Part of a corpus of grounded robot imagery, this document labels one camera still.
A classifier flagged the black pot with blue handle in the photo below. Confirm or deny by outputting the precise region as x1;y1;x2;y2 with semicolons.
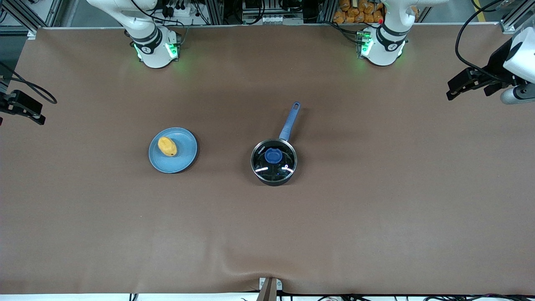
251;102;301;186

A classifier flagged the yellow potato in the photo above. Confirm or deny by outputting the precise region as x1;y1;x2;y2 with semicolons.
158;137;178;157

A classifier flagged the bag of orange buns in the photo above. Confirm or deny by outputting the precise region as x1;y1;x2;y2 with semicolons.
333;0;385;24

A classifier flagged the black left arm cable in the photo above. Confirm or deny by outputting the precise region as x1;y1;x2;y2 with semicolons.
455;0;517;72

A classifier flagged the white terminal strip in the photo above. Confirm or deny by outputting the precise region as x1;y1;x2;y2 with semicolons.
261;15;294;25

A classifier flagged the brown table cover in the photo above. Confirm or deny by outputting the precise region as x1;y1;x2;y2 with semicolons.
0;25;535;295

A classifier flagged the blue round plate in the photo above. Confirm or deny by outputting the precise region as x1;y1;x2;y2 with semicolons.
149;127;198;173

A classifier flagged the white power strip with plugs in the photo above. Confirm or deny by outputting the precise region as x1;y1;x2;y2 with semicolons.
163;0;197;17

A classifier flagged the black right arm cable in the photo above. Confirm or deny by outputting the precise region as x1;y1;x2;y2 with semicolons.
0;62;57;105

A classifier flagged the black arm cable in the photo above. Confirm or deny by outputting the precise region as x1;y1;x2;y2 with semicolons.
455;0;517;72
0;62;57;105

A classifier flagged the aluminium frame profile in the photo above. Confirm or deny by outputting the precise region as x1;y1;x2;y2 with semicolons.
0;0;64;39
499;0;535;34

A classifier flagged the glass lid with blue knob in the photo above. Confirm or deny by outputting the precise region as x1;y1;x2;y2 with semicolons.
252;139;297;183

